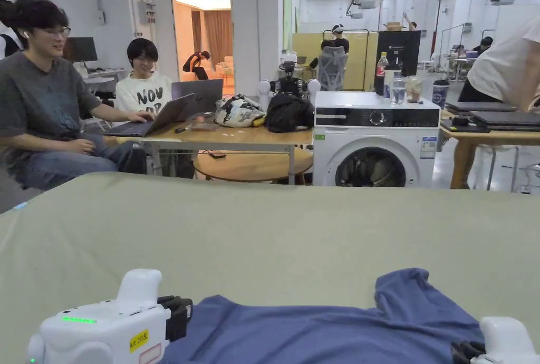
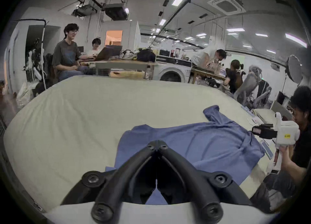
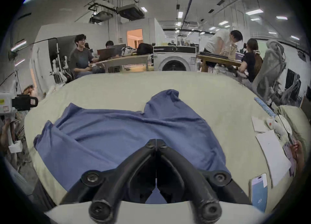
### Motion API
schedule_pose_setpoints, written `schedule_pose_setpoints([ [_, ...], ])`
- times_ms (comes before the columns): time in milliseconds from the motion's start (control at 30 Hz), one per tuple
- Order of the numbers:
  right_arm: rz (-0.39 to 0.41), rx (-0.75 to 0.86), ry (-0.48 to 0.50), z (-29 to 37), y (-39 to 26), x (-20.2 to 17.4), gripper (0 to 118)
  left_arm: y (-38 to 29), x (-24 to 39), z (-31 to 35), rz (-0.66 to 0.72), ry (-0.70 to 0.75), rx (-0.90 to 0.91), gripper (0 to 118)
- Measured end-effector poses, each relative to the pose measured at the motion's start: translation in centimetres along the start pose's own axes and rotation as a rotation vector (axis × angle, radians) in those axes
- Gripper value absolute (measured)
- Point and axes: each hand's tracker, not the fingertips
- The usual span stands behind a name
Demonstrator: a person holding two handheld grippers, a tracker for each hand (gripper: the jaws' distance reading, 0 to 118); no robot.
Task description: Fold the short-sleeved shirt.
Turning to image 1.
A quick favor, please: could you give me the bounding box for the bed with pale green sheet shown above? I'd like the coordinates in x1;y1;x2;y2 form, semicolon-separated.
0;171;540;364

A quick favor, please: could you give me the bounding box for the white washing machine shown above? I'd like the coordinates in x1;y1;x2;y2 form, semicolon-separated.
313;51;452;188

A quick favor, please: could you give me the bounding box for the grey office chair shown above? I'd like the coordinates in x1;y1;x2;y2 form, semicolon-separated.
317;51;349;93

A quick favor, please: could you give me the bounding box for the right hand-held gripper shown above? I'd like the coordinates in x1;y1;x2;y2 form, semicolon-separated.
450;317;540;364

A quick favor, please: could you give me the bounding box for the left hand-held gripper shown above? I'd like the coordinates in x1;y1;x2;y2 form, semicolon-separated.
26;269;195;364

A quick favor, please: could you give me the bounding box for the wooden table with laptops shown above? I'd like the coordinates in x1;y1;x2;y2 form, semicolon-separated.
439;100;540;191
102;79;315;186

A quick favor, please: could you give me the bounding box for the desk with black monitor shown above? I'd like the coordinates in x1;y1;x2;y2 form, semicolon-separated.
62;36;127;86

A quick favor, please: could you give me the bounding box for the black and white robot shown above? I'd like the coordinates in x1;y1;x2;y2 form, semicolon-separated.
257;60;323;106

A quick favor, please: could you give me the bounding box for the white stool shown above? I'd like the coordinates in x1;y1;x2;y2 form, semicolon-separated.
468;144;520;193

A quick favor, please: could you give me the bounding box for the round low wooden table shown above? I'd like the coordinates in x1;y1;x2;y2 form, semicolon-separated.
194;146;314;186

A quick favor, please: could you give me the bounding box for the blue shirt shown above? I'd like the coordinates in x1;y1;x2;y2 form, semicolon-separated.
160;268;486;364

